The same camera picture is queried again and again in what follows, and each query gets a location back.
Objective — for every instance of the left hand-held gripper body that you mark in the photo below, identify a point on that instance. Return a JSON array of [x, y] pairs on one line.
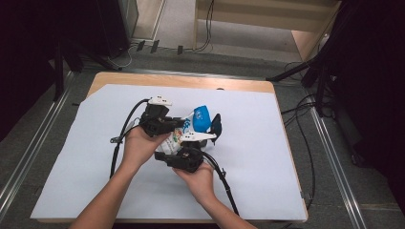
[[156, 122]]

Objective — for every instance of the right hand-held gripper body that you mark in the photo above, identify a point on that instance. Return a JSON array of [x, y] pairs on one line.
[[187, 159]]

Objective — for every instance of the blue and white salt bag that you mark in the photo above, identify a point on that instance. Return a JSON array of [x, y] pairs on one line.
[[201, 119]]

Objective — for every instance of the clear jar with black lid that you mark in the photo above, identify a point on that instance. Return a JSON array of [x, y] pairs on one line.
[[216, 127]]

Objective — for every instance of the person's left hand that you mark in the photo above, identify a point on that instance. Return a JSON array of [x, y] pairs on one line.
[[137, 149]]

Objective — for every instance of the person's right hand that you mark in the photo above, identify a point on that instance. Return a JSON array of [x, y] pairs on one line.
[[200, 183]]

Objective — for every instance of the black floor tape strip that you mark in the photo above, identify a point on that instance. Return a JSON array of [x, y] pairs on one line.
[[140, 45], [180, 50], [154, 46]]

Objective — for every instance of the white paper sheet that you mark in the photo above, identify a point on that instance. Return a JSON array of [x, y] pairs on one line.
[[270, 159]]

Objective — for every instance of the grey cabinet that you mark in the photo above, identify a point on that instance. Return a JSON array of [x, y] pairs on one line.
[[129, 16]]

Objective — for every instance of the black metal stand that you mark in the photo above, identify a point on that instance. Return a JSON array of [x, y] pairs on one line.
[[320, 92], [59, 70]]

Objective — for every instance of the light wooden shelf unit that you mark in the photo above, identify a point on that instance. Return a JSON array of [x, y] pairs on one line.
[[254, 12]]

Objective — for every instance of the dark curtain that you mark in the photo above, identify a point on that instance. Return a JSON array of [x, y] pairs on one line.
[[19, 47], [375, 79]]

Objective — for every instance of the metal floor rail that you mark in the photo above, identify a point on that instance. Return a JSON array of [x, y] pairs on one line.
[[337, 175], [47, 117]]

